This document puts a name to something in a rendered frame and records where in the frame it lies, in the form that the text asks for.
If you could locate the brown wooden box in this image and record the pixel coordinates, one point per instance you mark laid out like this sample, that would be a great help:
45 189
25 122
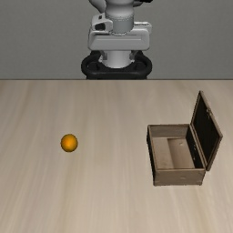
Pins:
179 177

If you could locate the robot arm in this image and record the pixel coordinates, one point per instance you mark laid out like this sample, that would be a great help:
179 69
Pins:
119 12

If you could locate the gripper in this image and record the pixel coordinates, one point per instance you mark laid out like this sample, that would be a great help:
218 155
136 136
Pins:
119 41

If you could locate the brown wooden box lid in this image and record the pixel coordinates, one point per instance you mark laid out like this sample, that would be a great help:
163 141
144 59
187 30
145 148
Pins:
206 130

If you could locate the orange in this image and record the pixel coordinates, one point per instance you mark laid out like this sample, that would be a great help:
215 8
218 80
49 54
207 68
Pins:
69 143

